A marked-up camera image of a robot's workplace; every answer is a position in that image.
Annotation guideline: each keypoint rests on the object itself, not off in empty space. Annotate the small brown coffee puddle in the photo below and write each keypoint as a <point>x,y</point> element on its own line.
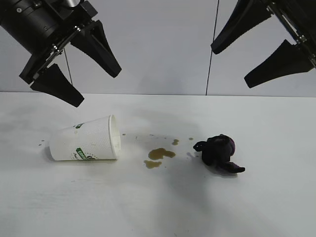
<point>175,142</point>

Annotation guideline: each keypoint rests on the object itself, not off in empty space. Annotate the large brown coffee puddle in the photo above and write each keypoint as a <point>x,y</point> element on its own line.
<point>159,153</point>

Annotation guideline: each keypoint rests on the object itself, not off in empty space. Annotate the medium brown coffee puddle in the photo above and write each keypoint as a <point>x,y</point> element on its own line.
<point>151,164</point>

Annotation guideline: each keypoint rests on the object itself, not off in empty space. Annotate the white paper coffee cup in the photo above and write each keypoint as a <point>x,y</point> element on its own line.
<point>84,138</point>

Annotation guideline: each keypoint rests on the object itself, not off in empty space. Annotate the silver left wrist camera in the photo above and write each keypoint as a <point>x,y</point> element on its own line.
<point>72,2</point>

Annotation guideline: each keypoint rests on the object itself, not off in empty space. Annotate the dark purple cloth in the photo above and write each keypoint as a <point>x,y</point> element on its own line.
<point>217,150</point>

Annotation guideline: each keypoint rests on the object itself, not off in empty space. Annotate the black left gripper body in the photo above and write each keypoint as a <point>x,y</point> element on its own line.
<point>34,22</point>

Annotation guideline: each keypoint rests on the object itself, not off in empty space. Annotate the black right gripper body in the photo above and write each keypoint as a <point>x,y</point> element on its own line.
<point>301,17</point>

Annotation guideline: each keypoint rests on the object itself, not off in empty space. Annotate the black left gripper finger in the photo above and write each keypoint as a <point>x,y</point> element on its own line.
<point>101,51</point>
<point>59,86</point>

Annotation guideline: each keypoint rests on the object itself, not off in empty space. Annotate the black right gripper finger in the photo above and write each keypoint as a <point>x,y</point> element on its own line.
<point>288,61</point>
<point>247,19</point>

